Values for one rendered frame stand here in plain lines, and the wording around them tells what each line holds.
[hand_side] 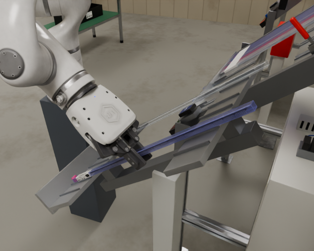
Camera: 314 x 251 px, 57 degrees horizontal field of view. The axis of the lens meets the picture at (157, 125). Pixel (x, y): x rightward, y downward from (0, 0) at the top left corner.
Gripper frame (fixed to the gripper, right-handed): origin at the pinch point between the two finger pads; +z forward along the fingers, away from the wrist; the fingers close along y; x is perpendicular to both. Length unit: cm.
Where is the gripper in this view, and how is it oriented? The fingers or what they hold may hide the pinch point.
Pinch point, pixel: (137, 155)
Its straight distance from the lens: 56.5
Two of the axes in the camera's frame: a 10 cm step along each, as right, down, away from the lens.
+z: 6.9, 7.2, 0.7
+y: 4.7, -5.2, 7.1
